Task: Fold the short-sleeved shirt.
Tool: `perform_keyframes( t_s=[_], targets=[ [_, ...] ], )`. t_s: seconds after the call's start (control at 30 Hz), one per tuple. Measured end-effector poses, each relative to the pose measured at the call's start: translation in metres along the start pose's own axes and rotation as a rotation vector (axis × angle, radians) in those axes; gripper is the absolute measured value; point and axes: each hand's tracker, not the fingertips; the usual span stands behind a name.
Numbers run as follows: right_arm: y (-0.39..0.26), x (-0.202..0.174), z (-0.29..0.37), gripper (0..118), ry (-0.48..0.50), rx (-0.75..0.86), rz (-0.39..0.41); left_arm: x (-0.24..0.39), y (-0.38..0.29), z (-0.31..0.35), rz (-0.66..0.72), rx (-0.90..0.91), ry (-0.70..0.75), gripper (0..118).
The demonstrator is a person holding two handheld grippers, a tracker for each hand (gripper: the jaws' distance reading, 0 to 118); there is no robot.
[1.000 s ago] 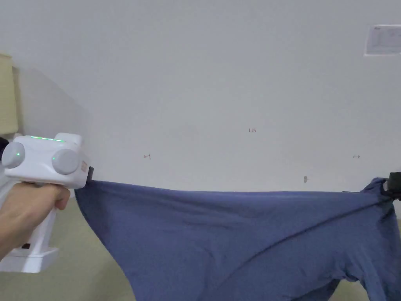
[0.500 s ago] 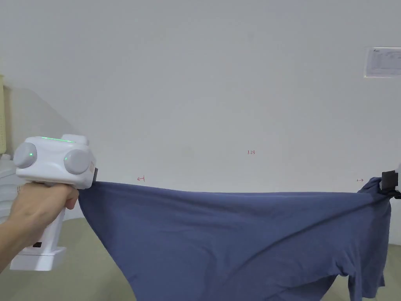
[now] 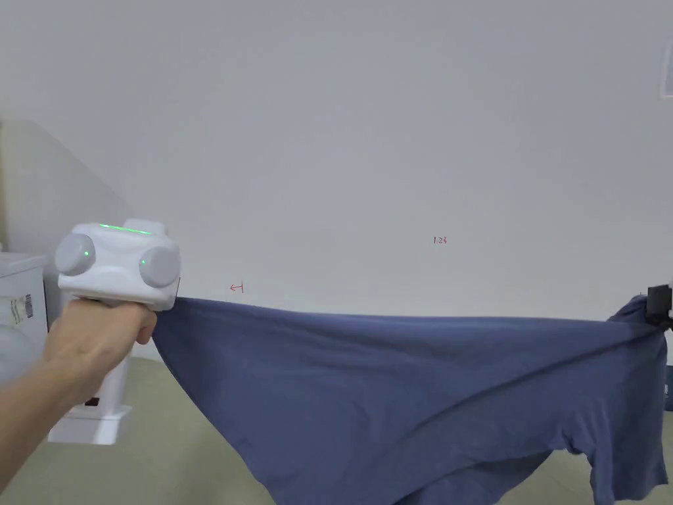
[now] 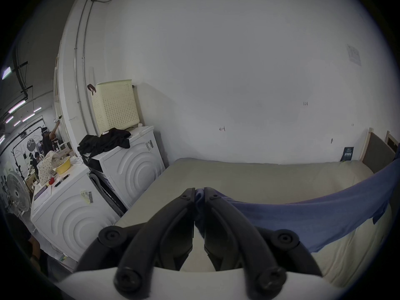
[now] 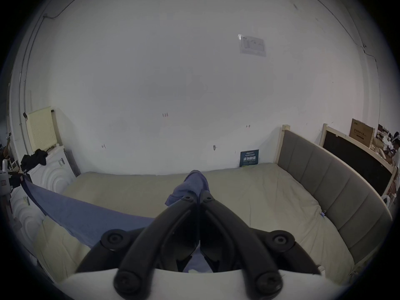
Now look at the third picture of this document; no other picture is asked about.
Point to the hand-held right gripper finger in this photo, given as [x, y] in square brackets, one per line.
[660, 304]

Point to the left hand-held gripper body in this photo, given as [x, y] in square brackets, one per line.
[115, 263]

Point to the dark blue shirt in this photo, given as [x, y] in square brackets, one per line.
[399, 400]

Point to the person's left forearm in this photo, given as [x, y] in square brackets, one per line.
[37, 405]

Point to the person's left hand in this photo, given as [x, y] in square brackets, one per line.
[94, 336]

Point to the white appliance with label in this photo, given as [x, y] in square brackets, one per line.
[21, 294]

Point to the bed with beige sheet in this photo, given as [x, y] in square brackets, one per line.
[173, 452]

